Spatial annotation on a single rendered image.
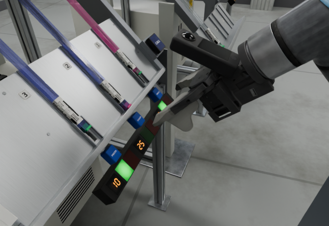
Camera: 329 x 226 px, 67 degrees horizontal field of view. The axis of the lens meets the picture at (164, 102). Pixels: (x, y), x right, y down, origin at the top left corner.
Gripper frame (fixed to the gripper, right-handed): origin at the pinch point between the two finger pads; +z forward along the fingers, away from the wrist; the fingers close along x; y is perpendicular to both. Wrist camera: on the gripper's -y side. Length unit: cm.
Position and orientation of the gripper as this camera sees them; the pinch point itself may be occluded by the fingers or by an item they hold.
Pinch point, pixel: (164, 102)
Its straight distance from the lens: 50.9
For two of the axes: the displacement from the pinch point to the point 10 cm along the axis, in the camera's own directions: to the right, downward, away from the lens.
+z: -6.6, 4.1, 6.3
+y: 6.5, 7.2, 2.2
